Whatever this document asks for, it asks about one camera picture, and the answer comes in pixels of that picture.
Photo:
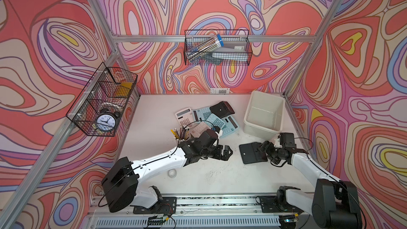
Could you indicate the white pink-keyed calculator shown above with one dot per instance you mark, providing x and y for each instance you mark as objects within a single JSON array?
[{"x": 185, "y": 117}]

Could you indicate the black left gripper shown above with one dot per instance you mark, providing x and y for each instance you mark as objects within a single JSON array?
[{"x": 219, "y": 154}]

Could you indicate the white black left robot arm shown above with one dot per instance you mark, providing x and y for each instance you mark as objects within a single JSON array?
[{"x": 121, "y": 183}]

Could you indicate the light blue calculator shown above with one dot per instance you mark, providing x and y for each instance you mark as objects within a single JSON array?
[
  {"x": 201, "y": 114},
  {"x": 214, "y": 121},
  {"x": 231, "y": 126}
]

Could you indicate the black calculator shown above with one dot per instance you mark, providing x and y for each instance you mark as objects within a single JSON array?
[{"x": 252, "y": 153}]

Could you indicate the black alarm clock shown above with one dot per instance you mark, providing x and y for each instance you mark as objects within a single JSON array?
[{"x": 107, "y": 120}]

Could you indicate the clear tape roll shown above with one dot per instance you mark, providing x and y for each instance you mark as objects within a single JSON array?
[{"x": 172, "y": 173}]

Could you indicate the white plastic storage box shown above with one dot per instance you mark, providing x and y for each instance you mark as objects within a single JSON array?
[{"x": 264, "y": 115}]

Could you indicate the black wire basket left wall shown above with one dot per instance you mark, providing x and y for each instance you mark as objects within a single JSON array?
[{"x": 98, "y": 94}]

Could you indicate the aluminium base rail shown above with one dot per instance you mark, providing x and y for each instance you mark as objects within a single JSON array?
[{"x": 214, "y": 211}]

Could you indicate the black wire basket wall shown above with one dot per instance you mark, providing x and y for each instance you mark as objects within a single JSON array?
[
  {"x": 98, "y": 94},
  {"x": 231, "y": 38}
]

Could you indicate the dark maroon calculator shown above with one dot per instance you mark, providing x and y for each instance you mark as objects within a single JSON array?
[{"x": 222, "y": 110}]

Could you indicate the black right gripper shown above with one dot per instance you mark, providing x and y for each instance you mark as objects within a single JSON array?
[{"x": 267, "y": 146}]

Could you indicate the pencil tube blue cap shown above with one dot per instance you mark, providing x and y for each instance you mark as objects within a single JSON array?
[{"x": 197, "y": 48}]

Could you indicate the pink calculator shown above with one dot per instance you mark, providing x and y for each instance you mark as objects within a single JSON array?
[{"x": 199, "y": 129}]

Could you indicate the white barcode label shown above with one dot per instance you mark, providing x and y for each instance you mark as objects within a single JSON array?
[{"x": 219, "y": 90}]

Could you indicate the yellow sticky notes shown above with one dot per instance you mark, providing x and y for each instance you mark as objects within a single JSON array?
[{"x": 123, "y": 90}]

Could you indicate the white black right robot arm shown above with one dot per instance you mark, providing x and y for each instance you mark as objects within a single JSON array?
[{"x": 334, "y": 204}]

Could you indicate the black wire basket back wall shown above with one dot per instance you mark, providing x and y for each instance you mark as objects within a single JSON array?
[{"x": 231, "y": 38}]

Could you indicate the grey stapler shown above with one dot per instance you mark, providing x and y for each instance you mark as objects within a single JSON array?
[{"x": 236, "y": 53}]

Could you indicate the pencil holder with pencils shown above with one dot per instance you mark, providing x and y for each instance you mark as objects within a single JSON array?
[{"x": 181, "y": 134}]

